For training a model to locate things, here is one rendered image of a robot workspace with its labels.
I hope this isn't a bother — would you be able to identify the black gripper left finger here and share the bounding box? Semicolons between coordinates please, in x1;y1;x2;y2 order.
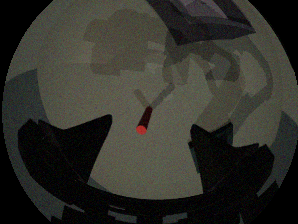
37;115;113;184

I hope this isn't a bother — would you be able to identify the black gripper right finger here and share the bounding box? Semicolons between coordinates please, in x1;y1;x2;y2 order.
190;124;259;193

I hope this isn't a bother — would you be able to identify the dark red peg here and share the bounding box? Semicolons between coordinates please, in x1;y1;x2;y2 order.
137;107;153;135

